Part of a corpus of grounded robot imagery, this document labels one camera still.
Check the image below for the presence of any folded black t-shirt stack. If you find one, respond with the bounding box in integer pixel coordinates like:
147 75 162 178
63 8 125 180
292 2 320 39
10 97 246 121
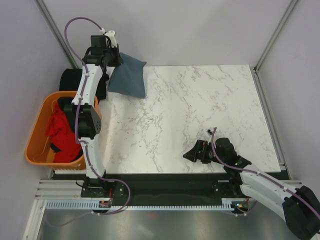
58 67 111 101

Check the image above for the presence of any white slotted cable duct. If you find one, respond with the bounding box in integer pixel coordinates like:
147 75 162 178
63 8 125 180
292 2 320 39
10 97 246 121
45 198 234 211

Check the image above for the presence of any red t-shirt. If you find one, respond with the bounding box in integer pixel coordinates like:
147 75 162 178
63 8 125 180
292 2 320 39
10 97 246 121
45 102 83 164

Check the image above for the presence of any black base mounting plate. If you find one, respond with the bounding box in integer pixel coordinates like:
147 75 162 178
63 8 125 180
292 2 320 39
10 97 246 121
79 171 260 207

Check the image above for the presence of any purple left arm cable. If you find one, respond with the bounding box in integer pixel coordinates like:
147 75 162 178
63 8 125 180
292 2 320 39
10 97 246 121
64 16 106 181

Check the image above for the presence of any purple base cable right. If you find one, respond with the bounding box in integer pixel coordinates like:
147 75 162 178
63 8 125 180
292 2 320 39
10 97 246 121
231 197 260 217

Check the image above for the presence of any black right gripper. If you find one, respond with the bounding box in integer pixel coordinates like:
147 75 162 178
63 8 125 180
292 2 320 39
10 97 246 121
182 139 226 165

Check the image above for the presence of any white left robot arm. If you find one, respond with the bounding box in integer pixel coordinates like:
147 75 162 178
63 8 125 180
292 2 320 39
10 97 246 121
63 34 123 198

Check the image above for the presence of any aluminium frame rail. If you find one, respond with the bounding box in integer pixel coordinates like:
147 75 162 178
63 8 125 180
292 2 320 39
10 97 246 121
34 178 310 201

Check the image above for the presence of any grey-blue t-shirt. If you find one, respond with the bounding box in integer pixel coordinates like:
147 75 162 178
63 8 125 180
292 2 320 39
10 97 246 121
107 52 147 99

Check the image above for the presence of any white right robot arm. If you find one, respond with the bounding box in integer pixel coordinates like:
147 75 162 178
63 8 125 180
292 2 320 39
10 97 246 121
183 137 320 240

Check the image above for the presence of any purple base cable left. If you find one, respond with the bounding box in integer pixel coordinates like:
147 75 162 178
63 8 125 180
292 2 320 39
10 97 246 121
46 177 132 228

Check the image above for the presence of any black t-shirt in basket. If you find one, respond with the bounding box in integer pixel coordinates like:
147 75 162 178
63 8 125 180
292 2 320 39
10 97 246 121
47 97 73 153

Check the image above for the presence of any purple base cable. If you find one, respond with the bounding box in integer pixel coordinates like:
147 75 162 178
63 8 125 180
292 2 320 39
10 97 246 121
231 197 260 217
46 177 132 228

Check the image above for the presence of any orange plastic basket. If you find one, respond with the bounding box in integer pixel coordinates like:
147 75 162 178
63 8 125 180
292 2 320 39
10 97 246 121
24 91 86 171

